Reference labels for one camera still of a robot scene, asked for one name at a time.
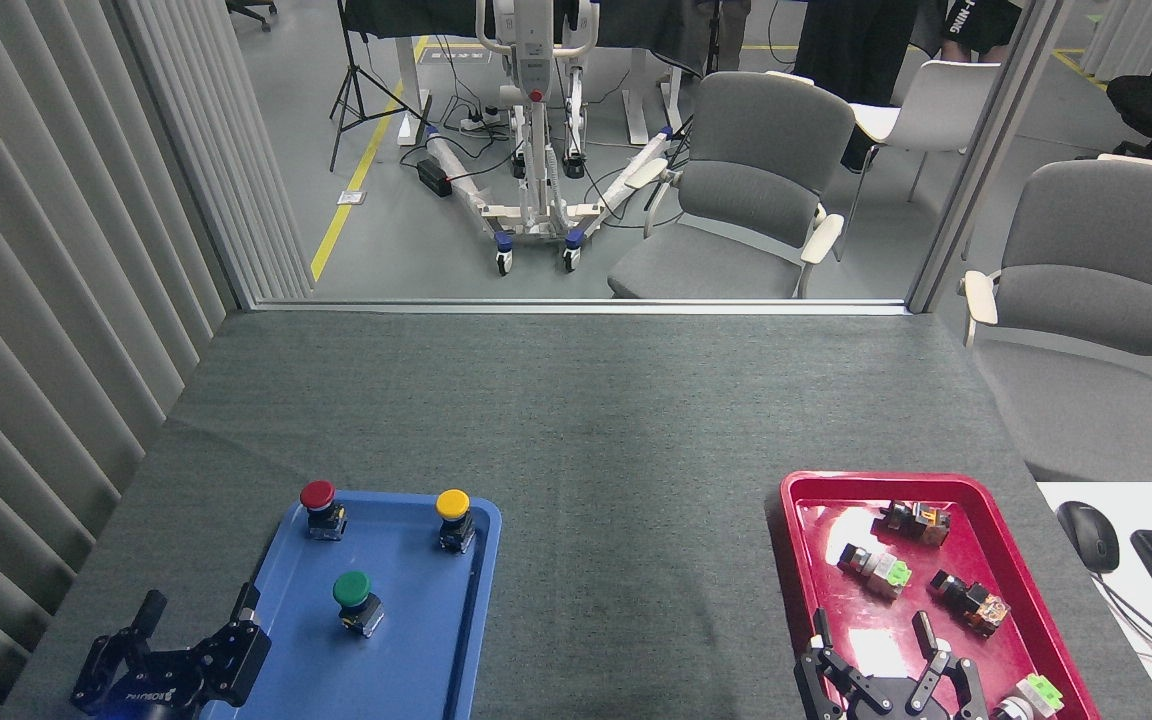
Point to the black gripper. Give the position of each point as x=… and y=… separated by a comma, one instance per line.
x=886, y=702
x=161, y=680

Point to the green push button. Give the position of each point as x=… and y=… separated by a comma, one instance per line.
x=352, y=589

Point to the red push button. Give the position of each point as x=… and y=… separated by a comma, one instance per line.
x=317, y=494

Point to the yellow push button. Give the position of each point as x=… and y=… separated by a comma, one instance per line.
x=453, y=503

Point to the red plastic tray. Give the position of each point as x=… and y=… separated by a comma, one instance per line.
x=851, y=615

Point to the blue plastic tray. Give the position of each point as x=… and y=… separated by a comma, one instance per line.
x=406, y=640

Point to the black computer mouse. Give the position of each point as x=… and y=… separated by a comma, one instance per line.
x=1088, y=536

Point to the white desk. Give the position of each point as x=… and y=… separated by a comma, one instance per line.
x=1136, y=510

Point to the grey armchair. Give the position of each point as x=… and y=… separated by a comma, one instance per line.
x=746, y=190
x=1096, y=300

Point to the black box on floor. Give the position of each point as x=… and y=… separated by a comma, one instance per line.
x=433, y=177

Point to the black tripod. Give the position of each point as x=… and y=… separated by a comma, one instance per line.
x=354, y=85

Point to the white chair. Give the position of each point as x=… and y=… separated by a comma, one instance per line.
x=936, y=110

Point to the white power strip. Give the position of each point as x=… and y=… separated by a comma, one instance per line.
x=479, y=121

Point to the white stand on wheels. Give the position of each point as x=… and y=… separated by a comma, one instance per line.
x=536, y=150

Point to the person in black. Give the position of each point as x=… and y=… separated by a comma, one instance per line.
x=856, y=40

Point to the person with printed shorts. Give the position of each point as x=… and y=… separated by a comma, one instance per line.
x=976, y=25

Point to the person's legs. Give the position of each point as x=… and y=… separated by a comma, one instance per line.
x=721, y=30

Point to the silver switch with green block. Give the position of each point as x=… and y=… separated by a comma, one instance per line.
x=1036, y=695
x=876, y=570

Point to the black switch with orange block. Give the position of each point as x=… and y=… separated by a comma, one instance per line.
x=971, y=603
x=921, y=522

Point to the silver post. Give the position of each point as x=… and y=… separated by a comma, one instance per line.
x=991, y=140

